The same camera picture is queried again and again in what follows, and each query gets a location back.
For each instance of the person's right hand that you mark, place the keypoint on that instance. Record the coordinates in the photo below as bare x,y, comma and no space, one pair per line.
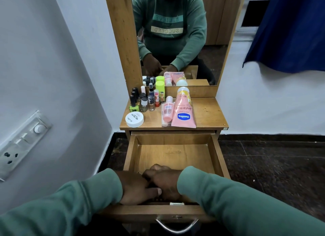
167,183

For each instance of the person's left hand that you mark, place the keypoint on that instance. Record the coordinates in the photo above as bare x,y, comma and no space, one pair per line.
133,190

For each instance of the person's right fingers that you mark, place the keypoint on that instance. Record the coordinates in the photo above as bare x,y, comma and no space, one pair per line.
157,171

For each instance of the person's left thumb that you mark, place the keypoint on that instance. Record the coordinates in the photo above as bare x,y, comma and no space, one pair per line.
154,192

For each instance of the person's right forearm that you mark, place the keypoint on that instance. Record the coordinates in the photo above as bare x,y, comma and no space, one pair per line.
241,205

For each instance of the person's left forearm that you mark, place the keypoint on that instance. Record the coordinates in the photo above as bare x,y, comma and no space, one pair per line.
63,205

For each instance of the wooden drawer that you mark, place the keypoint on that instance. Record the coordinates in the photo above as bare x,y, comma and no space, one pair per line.
175,152

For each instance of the white round cream jar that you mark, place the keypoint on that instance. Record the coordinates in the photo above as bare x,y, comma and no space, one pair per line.
134,119

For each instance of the small pink lotion bottle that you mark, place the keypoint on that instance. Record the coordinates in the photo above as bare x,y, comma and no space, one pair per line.
167,110

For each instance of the large pink lotion tube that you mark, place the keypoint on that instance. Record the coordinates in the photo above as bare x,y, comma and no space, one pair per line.
183,111

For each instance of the cluster of nail polish bottles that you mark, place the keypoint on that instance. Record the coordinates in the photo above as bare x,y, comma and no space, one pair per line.
143,101

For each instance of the wooden dressing table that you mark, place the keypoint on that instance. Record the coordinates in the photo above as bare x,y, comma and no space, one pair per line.
208,111

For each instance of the neon green cylindrical container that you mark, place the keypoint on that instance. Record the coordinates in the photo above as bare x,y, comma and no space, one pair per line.
160,87

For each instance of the mirror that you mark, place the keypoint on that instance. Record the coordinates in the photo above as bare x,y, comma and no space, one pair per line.
215,35

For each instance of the blue curtain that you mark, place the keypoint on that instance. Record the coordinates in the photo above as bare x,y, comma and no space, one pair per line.
289,28

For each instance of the white wall switchboard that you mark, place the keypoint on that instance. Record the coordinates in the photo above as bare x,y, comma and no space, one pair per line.
20,144

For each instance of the white window frame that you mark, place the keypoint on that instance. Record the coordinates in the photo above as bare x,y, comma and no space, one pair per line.
250,20

